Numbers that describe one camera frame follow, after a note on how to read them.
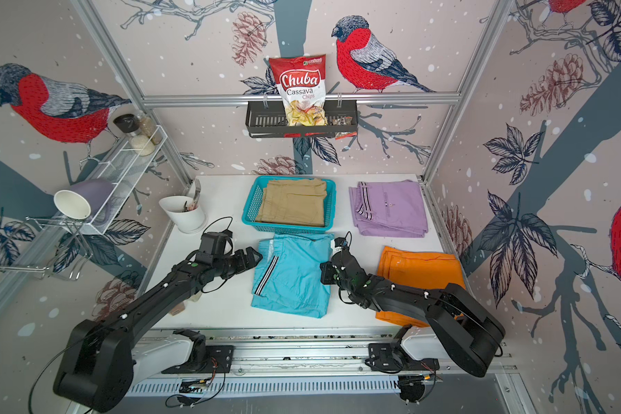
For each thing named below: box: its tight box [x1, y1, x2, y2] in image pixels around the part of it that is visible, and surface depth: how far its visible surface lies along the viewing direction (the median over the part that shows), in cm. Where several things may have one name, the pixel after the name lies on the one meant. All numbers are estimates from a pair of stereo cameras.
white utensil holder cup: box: [158, 194, 207, 234], surface depth 100 cm
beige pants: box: [255, 178, 327, 227], surface depth 108 cm
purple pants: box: [348, 179, 428, 238], surface depth 109 cm
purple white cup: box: [54, 179, 117, 220], surface depth 63 cm
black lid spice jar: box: [112, 113, 156, 157], surface depth 83 cm
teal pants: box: [250, 232, 335, 319], surface depth 87 cm
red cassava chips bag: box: [269, 54, 329, 127], surface depth 83 cm
